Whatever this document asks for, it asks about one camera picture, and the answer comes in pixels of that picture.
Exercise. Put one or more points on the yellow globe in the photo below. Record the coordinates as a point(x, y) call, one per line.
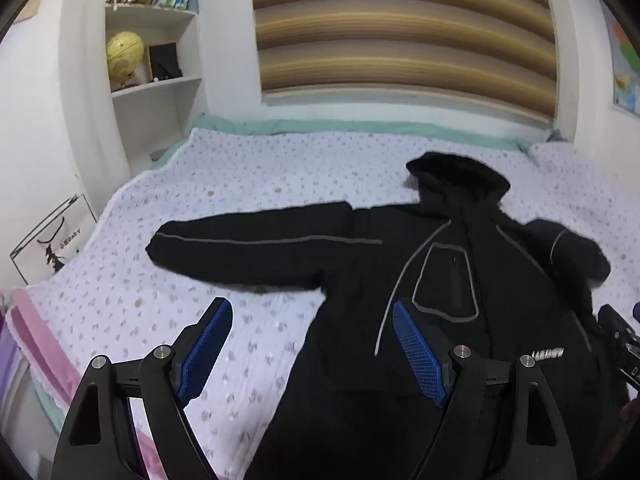
point(124, 57)

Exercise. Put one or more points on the colourful wall map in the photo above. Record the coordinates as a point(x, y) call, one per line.
point(625, 70)

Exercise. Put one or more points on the white bookshelf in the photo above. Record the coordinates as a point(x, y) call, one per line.
point(160, 105)

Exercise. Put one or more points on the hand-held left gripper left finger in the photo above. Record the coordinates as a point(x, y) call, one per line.
point(207, 350)

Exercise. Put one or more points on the brown striped curtain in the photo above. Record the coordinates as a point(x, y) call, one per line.
point(400, 35)

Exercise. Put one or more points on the white calligraphy poster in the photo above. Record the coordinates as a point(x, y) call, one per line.
point(55, 240)

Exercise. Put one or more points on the white dotted quilt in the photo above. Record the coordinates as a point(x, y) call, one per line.
point(250, 185)

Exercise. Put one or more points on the pink striped blanket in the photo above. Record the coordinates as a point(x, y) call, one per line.
point(30, 325)

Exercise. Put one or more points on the black hooded jacket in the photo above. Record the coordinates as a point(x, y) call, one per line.
point(350, 270)

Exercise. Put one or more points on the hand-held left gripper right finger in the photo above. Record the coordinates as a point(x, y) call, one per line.
point(417, 355)

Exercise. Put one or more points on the teal bed sheet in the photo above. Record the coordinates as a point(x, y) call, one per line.
point(300, 127)

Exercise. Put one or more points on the purple cloth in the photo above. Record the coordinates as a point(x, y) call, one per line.
point(7, 355)

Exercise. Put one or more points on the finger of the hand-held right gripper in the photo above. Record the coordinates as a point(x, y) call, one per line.
point(614, 322)

